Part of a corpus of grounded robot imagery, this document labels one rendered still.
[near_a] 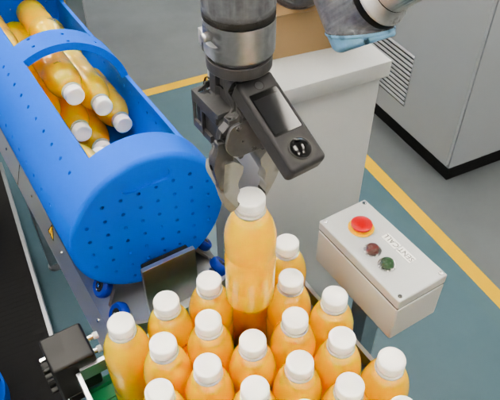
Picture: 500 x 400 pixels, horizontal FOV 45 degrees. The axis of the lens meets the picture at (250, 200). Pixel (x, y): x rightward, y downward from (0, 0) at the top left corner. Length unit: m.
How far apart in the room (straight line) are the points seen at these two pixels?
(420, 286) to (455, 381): 1.26
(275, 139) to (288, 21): 0.70
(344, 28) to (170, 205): 0.43
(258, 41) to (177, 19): 3.40
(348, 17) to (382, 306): 0.49
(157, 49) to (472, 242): 2.09
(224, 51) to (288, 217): 0.93
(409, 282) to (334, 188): 0.61
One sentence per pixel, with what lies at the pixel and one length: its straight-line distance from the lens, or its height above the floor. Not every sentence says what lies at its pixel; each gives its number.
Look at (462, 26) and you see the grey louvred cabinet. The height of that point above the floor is 0.71.
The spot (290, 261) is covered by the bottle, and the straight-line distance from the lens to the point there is 1.00.
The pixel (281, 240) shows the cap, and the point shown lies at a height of 1.11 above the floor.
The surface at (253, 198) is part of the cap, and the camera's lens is 0.76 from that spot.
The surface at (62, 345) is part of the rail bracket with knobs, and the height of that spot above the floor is 1.00.
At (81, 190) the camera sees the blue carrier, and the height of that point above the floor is 1.20.
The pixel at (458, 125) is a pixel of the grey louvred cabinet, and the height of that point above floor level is 0.32.
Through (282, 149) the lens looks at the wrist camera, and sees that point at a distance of 0.62.
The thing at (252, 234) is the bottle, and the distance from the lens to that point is 0.77.
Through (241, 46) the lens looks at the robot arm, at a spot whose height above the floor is 1.54.
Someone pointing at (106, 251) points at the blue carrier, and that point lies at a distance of 1.04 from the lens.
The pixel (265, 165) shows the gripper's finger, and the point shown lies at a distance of 0.73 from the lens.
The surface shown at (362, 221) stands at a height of 1.11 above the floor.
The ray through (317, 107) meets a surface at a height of 1.07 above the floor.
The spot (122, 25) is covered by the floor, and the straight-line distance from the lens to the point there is 3.99.
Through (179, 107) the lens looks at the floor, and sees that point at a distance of 3.19.
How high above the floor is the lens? 1.84
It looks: 44 degrees down
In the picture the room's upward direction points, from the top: straight up
